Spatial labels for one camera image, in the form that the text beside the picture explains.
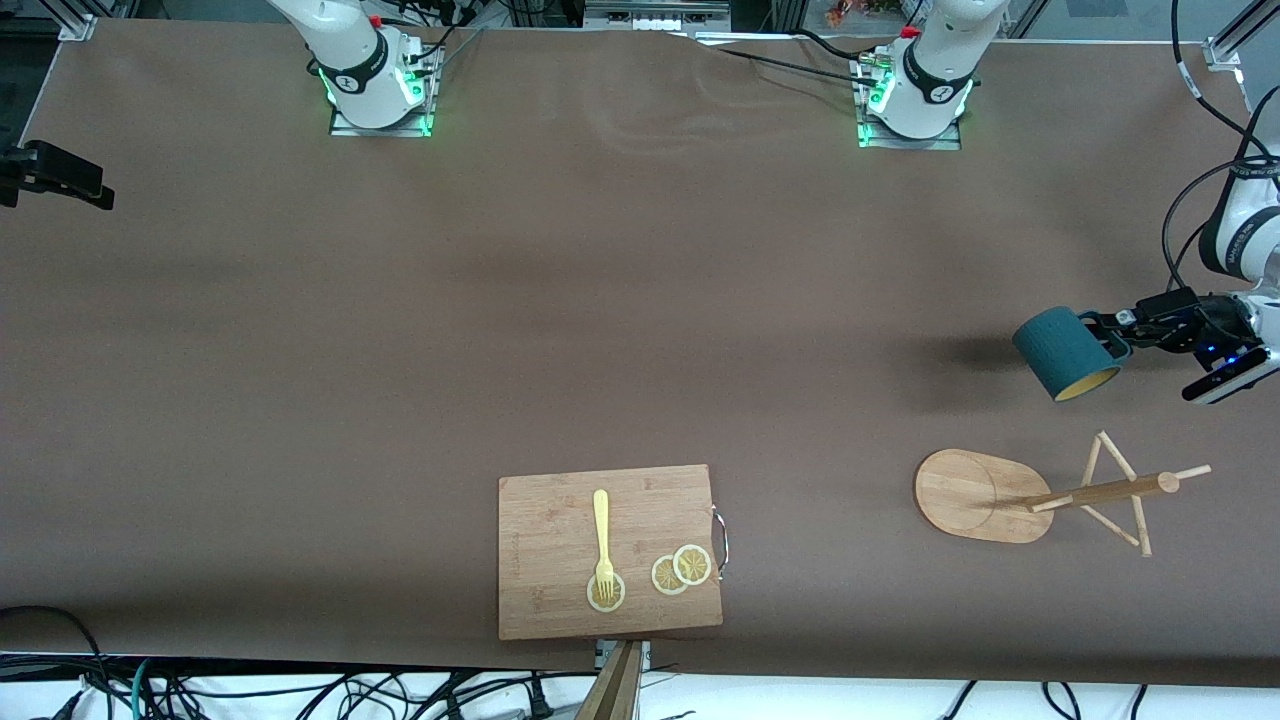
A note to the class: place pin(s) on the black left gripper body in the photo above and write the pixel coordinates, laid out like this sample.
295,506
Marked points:
1178,326

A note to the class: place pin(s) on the dark teal mug yellow inside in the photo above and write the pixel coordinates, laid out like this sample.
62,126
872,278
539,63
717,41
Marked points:
1060,350

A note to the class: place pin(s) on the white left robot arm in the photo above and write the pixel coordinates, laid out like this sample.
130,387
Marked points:
935,60

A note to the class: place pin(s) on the wooden mug rack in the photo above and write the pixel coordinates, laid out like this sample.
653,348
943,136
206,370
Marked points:
965,495

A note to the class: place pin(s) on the brown table cloth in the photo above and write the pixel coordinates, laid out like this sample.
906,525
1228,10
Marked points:
300,500

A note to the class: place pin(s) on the colourful small items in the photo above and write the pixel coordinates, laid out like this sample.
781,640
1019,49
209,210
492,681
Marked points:
845,12

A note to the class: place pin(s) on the lemon slice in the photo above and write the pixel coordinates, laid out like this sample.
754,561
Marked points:
692,565
662,578
616,598

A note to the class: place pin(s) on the yellow plastic fork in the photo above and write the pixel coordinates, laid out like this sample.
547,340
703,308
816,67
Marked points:
601,520

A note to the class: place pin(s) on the white power strip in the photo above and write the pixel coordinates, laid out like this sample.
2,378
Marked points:
650,15

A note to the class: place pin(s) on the aluminium frame corner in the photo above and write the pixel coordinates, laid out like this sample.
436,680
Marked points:
1225,50
78,22

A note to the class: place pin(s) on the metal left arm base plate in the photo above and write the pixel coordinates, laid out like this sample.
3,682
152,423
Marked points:
945,143

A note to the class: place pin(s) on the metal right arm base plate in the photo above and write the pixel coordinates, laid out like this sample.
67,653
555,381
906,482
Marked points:
400,131

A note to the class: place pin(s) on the metal post bracket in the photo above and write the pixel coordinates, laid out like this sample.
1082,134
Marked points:
645,655

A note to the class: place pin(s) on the wooden post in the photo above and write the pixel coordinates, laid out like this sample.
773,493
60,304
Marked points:
612,695

